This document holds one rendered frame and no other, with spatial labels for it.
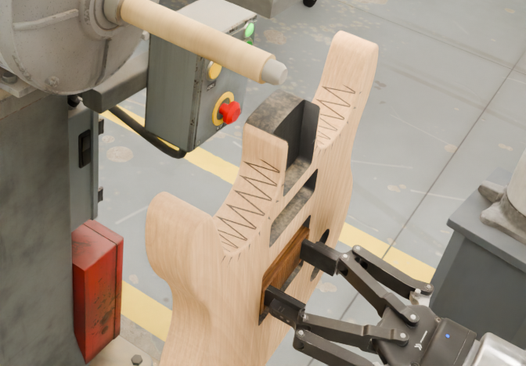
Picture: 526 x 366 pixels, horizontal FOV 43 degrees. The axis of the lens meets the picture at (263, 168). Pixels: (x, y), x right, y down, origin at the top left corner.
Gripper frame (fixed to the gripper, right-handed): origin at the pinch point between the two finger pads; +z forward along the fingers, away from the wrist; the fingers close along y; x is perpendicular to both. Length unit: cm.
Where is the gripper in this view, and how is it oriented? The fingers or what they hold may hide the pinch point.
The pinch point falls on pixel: (287, 272)
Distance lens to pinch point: 74.2
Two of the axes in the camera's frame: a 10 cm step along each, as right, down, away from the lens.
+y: 5.3, -5.9, 6.1
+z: -8.4, -4.2, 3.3
